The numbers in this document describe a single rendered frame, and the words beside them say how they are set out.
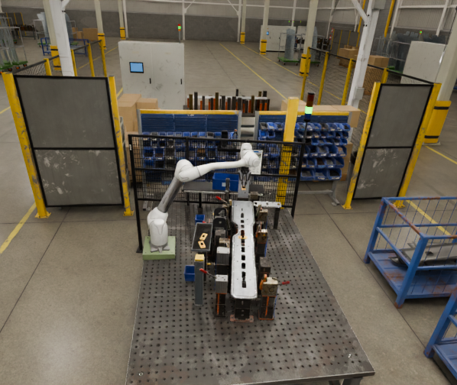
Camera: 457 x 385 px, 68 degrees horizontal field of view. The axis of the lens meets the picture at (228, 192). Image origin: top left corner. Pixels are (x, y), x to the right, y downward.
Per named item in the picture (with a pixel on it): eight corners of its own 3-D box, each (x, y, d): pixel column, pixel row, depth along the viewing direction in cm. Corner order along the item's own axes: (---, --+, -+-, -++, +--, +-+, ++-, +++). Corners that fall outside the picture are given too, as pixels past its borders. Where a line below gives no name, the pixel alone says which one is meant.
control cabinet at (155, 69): (125, 122, 916) (115, 21, 801) (128, 116, 963) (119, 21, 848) (185, 122, 937) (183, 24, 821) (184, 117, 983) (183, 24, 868)
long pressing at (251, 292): (261, 299, 234) (261, 298, 233) (228, 298, 234) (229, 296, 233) (253, 202, 356) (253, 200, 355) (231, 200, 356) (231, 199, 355)
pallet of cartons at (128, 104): (156, 156, 707) (153, 107, 658) (117, 156, 701) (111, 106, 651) (162, 138, 813) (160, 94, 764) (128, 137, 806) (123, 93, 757)
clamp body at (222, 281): (227, 318, 254) (228, 283, 237) (212, 318, 254) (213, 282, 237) (227, 308, 262) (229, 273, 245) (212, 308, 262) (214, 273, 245)
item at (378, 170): (345, 209, 547) (374, 82, 453) (341, 205, 560) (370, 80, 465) (403, 208, 561) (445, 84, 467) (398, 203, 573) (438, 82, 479)
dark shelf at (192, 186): (264, 195, 366) (264, 193, 364) (182, 192, 366) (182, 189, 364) (263, 186, 385) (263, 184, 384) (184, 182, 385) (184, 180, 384)
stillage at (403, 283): (448, 257, 446) (476, 195, 401) (497, 303, 376) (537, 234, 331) (362, 260, 432) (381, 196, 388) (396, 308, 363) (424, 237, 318)
